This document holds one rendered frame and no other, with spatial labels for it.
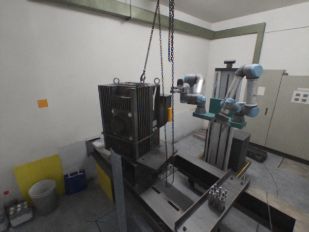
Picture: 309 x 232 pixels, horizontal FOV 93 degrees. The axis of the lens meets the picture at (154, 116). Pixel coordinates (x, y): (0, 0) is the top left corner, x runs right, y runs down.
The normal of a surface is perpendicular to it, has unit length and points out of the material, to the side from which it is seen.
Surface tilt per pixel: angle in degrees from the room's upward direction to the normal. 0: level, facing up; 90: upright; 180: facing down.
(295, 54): 90
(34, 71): 90
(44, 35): 90
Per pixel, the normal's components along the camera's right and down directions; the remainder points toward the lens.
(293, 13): -0.76, 0.20
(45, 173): 0.65, 0.18
